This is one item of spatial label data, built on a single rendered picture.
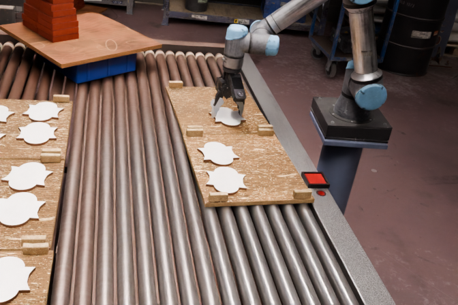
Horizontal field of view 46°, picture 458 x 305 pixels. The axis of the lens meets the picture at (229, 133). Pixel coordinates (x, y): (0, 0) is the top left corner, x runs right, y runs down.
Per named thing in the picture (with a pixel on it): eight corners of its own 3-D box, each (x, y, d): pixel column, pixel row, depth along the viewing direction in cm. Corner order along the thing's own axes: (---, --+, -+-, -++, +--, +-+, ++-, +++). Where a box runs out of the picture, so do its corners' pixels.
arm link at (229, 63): (247, 59, 199) (225, 59, 196) (245, 71, 201) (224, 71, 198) (239, 52, 205) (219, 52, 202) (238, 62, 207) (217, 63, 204)
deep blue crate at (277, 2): (300, 13, 658) (306, -18, 640) (305, 24, 622) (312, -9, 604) (259, 8, 653) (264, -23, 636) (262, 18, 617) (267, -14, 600)
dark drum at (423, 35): (414, 58, 608) (439, -22, 566) (436, 79, 556) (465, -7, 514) (363, 53, 600) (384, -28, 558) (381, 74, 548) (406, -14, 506)
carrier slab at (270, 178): (274, 137, 205) (275, 134, 204) (313, 203, 170) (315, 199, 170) (182, 138, 195) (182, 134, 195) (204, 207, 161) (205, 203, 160)
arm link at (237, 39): (251, 31, 192) (227, 28, 191) (247, 60, 197) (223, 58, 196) (249, 24, 199) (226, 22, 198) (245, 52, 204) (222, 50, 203)
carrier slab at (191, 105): (244, 90, 240) (244, 86, 239) (275, 136, 206) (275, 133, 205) (165, 89, 230) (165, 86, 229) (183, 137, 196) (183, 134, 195)
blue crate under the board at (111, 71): (97, 48, 261) (97, 28, 256) (138, 71, 243) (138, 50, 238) (37, 59, 240) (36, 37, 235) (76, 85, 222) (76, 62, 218)
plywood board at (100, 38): (97, 15, 272) (97, 11, 271) (161, 47, 244) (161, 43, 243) (-1, 28, 238) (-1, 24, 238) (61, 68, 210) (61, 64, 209)
